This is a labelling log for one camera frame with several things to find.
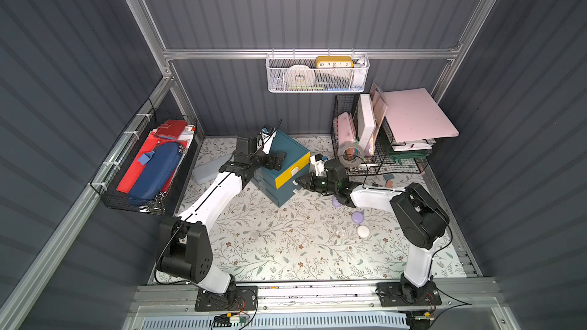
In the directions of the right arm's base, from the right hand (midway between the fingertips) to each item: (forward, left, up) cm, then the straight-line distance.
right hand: (300, 183), depth 90 cm
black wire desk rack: (+19, -29, +2) cm, 35 cm away
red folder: (+8, +47, +21) cm, 52 cm away
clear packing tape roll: (+13, -21, -3) cm, 25 cm away
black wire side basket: (-14, +52, +26) cm, 60 cm away
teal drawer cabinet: (-2, +13, +5) cm, 14 cm away
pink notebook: (+29, -21, +2) cm, 36 cm away
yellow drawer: (0, +3, +9) cm, 10 cm away
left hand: (+7, +9, +12) cm, 17 cm away
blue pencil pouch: (-8, +44, +21) cm, 49 cm away
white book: (+20, -27, +15) cm, 37 cm away
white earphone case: (-16, -24, -9) cm, 30 cm away
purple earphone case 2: (-10, -23, -10) cm, 27 cm away
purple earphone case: (-13, -12, +8) cm, 20 cm away
